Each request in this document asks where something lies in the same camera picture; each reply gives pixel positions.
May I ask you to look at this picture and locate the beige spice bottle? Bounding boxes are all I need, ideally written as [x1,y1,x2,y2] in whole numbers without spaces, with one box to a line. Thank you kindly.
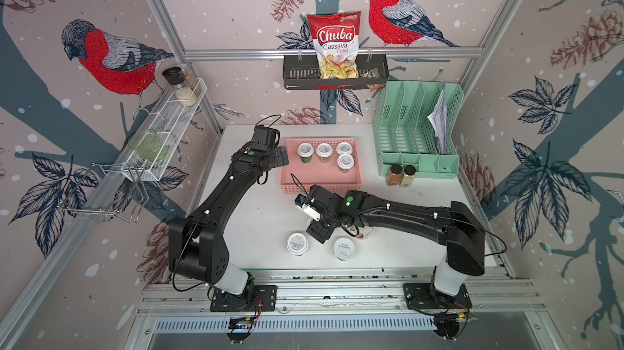
[399,165,417,188]

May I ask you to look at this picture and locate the Chobani yogurt cup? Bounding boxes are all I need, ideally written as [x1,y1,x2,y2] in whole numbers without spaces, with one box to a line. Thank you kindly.
[356,227,375,240]

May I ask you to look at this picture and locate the green yogurt cup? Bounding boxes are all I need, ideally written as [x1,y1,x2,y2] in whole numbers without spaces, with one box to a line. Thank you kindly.
[297,142,315,164]
[333,237,356,262]
[286,232,308,257]

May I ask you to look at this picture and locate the black wire wall basket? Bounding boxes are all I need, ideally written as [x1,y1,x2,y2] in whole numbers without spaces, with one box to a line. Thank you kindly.
[283,54,389,90]

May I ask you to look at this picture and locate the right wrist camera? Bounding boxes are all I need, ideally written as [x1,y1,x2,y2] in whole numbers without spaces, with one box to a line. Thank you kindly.
[301,203,321,221]

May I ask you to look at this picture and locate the papers in organizer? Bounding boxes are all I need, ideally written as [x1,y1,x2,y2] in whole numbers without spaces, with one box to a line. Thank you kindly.
[427,82,447,155]

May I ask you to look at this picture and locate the white wire wall shelf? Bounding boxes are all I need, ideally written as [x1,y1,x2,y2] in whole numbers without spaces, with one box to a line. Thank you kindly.
[121,79,207,181]

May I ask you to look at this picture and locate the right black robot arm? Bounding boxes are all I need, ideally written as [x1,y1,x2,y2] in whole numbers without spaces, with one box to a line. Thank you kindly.
[294,185,485,296]

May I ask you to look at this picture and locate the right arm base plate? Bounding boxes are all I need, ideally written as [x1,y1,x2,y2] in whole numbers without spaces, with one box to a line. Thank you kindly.
[402,283,473,311]

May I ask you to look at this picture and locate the black lid spice jar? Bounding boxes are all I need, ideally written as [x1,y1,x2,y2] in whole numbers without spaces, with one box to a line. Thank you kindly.
[162,67,198,107]

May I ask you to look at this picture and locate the green plastic file organizer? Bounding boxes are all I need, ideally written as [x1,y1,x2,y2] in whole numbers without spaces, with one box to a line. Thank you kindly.
[373,81,464,179]

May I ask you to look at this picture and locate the wire rack hanger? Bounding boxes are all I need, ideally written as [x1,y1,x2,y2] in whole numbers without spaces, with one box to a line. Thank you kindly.
[56,163,150,224]

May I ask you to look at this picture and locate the pink plastic basket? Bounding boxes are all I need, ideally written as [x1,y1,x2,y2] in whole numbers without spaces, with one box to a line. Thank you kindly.
[279,137,362,194]

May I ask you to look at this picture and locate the red Chuba chips bag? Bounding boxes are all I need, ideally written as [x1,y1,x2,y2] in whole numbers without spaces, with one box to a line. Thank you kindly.
[307,11,361,75]

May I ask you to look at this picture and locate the orange spice bottle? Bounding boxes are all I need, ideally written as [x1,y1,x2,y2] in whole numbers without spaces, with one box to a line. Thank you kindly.
[385,163,403,186]

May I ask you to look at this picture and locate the white yogurt bottle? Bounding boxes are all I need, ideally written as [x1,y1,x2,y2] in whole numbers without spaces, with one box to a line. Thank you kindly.
[336,141,353,155]
[337,153,355,173]
[316,143,333,163]

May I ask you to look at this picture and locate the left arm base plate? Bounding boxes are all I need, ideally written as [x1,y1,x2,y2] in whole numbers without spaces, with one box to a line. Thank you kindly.
[210,285,278,313]

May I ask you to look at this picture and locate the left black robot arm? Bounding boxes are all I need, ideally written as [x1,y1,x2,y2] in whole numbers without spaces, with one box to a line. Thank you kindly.
[168,125,289,305]

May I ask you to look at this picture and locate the green glass cup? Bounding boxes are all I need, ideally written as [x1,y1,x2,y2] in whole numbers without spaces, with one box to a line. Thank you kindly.
[128,129,168,162]

